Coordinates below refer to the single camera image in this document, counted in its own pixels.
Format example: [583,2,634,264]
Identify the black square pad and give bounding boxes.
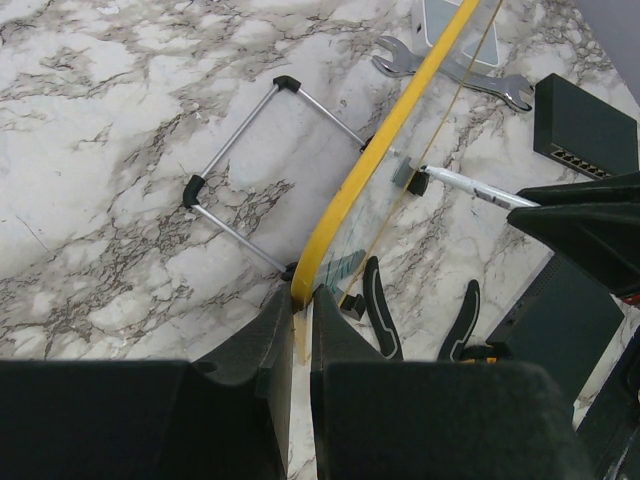
[533,74,639,179]

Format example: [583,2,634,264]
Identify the black rectangular pad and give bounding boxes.
[486,255,624,402]

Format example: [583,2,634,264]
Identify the yellow framed whiteboard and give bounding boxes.
[291,1,480,363]

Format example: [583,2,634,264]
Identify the silver wire whiteboard stand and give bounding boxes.
[182,75,427,321]

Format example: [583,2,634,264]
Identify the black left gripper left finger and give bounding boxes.
[1,287,293,479]

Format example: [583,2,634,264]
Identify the black small pliers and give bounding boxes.
[362,255,482,362]

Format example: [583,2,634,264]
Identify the white square box device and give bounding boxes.
[410,0,501,75]

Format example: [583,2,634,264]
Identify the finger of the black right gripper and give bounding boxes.
[507,172,639,296]

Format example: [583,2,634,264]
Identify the silver open-end wrench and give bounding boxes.
[372,36,534,112]

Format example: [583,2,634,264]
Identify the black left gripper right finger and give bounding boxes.
[310,287,592,479]

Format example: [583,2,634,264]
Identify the green whiteboard marker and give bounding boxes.
[421,165,539,211]

